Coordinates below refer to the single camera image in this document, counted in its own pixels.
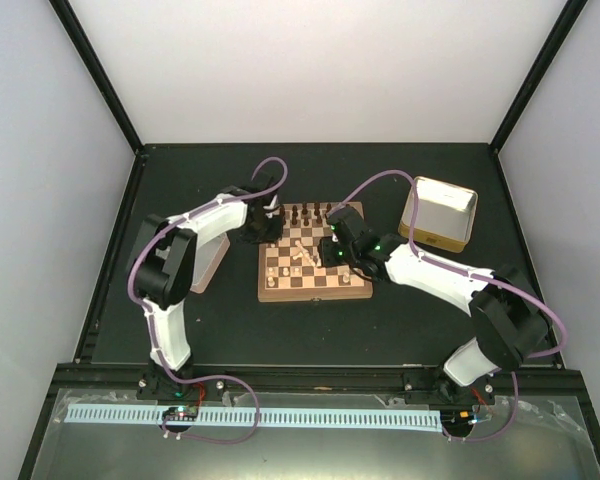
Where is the white slotted cable duct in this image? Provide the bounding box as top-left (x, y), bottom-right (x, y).
top-left (64, 404), bottom-right (442, 433)

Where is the gold metal tin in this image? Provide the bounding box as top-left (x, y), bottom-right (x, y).
top-left (413, 176), bottom-right (478, 253)

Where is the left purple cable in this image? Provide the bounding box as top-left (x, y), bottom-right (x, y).
top-left (127, 157), bottom-right (289, 386)

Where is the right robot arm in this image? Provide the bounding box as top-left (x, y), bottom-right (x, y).
top-left (318, 234), bottom-right (560, 403)

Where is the row of dark chess pieces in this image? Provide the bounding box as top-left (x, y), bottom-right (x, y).
top-left (282, 202), bottom-right (338, 228)

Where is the small circuit board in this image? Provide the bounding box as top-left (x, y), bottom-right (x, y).
top-left (162, 406), bottom-right (198, 422)

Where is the pile of white chess pieces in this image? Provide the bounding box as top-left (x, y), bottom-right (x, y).
top-left (279, 241), bottom-right (354, 286)

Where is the white queen chess piece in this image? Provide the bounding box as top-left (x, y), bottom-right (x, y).
top-left (293, 240), bottom-right (316, 267)

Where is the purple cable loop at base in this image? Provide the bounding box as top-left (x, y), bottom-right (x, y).
top-left (159, 374), bottom-right (265, 445)

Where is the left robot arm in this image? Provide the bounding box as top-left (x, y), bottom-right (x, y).
top-left (126, 168), bottom-right (287, 399)

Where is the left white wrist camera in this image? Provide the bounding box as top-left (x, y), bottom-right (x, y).
top-left (263, 195), bottom-right (280, 218)

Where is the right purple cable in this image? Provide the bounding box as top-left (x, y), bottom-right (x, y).
top-left (337, 169), bottom-right (569, 444)

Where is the wooden chess board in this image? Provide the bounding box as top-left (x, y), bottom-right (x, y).
top-left (258, 202), bottom-right (373, 303)

